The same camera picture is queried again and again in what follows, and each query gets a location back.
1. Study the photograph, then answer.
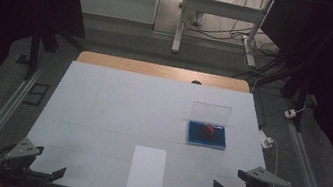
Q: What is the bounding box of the white table cover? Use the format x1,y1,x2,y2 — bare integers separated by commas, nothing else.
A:
19,54,279,187

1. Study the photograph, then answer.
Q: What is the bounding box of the black floor frame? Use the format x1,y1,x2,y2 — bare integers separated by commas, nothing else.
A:
21,80,51,109

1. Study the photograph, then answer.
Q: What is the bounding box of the white desk frame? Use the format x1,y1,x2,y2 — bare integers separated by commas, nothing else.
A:
61,0,315,76

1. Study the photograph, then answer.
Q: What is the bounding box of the blue ink pad case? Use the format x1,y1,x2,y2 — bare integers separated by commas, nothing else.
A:
185,100,233,152

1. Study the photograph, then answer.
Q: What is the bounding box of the black metal stand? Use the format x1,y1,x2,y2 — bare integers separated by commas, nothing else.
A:
22,16,90,90
226,47,317,134

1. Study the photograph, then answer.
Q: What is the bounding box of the tangle of floor cables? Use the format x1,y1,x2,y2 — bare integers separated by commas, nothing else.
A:
180,0,291,60

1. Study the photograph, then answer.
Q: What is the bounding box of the small white adapter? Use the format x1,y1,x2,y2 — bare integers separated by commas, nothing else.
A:
283,101,307,122

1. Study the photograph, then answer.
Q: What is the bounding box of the white plug with cable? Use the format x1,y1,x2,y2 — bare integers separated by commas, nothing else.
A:
251,129,286,187

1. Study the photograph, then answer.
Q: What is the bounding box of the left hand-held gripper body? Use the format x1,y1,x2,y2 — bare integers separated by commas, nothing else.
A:
0,133,59,187

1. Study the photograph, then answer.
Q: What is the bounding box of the red stamp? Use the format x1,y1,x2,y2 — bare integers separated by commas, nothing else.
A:
202,123,217,139

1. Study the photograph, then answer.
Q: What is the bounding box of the white paper sheet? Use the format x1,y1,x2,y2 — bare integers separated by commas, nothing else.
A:
125,144,170,187

